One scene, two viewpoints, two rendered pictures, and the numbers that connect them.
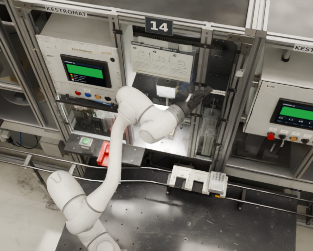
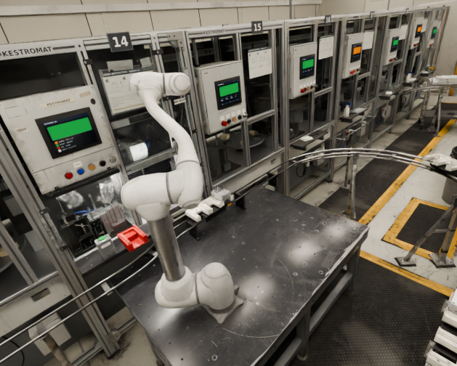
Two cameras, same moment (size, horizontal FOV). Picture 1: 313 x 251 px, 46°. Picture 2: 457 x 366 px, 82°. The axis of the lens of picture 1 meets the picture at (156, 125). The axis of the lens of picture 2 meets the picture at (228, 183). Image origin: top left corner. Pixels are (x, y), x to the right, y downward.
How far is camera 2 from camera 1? 1.55 m
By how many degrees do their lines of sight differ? 47
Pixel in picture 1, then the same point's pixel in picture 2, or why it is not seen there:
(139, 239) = not seen: hidden behind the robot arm
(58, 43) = (28, 103)
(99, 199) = (190, 151)
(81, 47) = (57, 96)
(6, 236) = not seen: outside the picture
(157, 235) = (226, 258)
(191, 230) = (239, 237)
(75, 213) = (183, 176)
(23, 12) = not seen: outside the picture
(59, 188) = (144, 179)
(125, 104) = (144, 78)
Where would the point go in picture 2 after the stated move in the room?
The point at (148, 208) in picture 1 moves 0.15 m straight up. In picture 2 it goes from (198, 256) to (195, 240)
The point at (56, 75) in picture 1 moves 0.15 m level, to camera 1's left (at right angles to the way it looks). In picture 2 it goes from (36, 161) to (1, 175)
